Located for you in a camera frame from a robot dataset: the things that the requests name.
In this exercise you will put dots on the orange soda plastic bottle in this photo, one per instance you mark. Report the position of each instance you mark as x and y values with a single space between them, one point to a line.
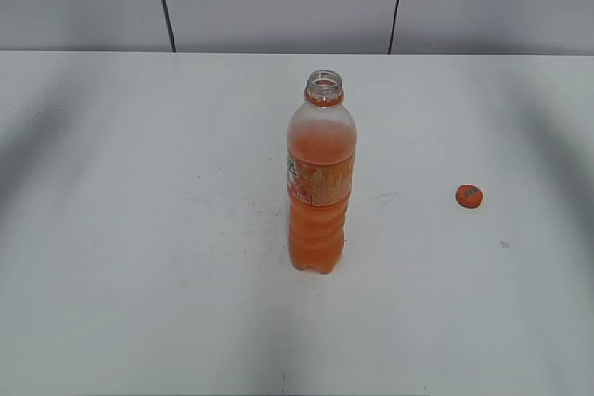
321 143

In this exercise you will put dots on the orange bottle cap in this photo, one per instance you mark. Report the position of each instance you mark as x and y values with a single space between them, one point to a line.
469 196

